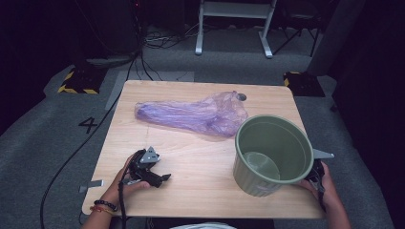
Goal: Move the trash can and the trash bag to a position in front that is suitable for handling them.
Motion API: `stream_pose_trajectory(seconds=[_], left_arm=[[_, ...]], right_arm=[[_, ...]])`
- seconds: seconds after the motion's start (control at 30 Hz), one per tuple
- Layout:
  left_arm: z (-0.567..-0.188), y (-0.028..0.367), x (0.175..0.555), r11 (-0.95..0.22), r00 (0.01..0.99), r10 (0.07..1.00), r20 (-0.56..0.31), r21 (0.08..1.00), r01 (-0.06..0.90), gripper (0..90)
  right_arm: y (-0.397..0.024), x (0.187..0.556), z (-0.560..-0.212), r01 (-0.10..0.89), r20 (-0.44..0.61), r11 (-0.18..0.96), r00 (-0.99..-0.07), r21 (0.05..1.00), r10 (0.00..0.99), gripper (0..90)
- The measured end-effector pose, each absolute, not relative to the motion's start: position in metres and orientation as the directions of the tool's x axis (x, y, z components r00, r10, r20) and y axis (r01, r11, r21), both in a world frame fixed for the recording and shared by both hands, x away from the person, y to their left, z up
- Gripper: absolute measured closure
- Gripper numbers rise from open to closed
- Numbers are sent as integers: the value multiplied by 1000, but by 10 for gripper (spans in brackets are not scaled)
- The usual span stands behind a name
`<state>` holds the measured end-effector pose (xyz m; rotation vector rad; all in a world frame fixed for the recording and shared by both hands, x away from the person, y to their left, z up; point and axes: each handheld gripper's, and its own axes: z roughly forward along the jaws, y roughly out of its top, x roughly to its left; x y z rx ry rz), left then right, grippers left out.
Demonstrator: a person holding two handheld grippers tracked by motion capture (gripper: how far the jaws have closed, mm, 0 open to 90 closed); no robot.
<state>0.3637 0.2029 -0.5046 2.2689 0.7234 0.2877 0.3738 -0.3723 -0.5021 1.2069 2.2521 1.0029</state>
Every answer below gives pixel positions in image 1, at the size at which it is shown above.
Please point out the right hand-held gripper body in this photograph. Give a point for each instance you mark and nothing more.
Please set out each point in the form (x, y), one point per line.
(320, 154)

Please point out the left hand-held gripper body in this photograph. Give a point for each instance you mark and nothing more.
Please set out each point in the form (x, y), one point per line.
(143, 165)

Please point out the green plastic bin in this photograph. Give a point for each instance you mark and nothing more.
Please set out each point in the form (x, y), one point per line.
(273, 140)

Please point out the purple plastic bag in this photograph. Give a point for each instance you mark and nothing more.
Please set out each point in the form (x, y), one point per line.
(191, 114)

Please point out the person's left hand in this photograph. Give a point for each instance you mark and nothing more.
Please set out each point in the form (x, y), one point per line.
(119, 191)

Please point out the person's right hand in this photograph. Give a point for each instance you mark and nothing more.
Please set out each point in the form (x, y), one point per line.
(331, 194)

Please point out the grey table lever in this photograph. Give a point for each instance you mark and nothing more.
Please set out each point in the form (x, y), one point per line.
(95, 183)

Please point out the black base with yellow stripes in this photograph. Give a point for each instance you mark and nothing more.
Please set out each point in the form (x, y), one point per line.
(82, 81)
(304, 84)

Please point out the black tripod stand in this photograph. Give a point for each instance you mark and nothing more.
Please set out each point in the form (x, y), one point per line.
(285, 43)

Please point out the grey curtain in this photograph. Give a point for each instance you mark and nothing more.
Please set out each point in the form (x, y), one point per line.
(334, 38)

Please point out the white metal stand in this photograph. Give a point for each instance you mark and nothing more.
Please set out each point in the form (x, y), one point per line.
(235, 9)

